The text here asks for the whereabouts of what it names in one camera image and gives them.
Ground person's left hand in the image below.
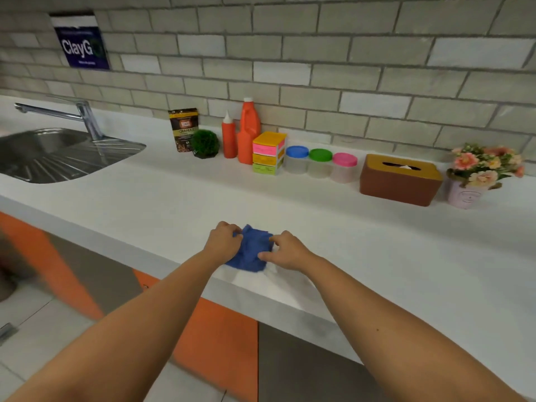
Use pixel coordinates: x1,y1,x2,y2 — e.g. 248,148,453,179
203,221,245,266

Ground person's right hand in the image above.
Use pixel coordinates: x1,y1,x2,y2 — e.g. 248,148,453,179
257,230,319,274

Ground blue cloth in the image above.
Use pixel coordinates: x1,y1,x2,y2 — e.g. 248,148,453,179
224,224,275,274

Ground clear plastic jar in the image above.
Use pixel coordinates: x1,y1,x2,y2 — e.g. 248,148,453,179
285,156,309,175

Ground yellow mini drawer organizer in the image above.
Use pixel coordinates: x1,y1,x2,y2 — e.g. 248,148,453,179
252,131,288,176

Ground clear jar with green lid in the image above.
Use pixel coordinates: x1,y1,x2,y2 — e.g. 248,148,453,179
308,148,334,179

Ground green plant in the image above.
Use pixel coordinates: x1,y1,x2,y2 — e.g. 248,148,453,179
189,129,221,160

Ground red squeeze bottle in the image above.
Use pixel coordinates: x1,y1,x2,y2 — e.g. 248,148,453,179
222,110,238,160

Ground clear jar with pink lid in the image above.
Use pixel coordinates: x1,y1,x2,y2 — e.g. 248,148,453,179
332,152,359,184

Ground black coffee granules pouch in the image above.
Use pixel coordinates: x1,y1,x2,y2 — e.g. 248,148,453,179
167,107,200,154

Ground orange plastic jug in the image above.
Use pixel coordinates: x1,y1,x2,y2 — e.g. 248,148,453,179
237,97,262,165

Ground brown tissue box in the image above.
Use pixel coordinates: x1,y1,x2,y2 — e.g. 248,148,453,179
359,154,444,207

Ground pink metal bucket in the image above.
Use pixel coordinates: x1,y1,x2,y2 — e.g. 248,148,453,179
446,169,503,210

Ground artificial flowers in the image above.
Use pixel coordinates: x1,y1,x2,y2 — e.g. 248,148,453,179
446,142,527,191

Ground person's right forearm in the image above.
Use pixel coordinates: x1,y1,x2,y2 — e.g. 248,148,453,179
305,255,528,402

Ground white countertop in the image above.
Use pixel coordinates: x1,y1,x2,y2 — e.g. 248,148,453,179
0,94,536,400

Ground orange cabinet front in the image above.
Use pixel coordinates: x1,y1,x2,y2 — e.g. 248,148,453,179
0,211,259,402

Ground steel faucet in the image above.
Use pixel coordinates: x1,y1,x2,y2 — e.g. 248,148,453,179
15,100,106,142

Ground steel sink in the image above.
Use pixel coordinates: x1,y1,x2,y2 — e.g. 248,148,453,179
0,127,147,185

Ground grey trash bin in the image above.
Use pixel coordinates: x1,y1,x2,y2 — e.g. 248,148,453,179
0,263,20,302

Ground blue wall sign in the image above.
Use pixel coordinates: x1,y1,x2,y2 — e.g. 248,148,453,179
49,13,111,71

